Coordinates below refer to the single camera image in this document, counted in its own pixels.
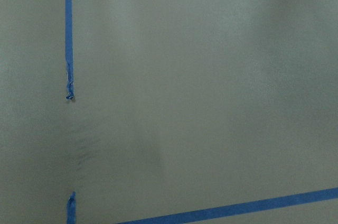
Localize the blue tape strip lower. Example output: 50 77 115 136
66 191 76 224

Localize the blue tape strip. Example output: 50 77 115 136
66 191 76 224
65 0 74 100

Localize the blue tape strip upper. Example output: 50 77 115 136
65 0 74 100

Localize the blue tape strip diagonal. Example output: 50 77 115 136
128 188 337 223

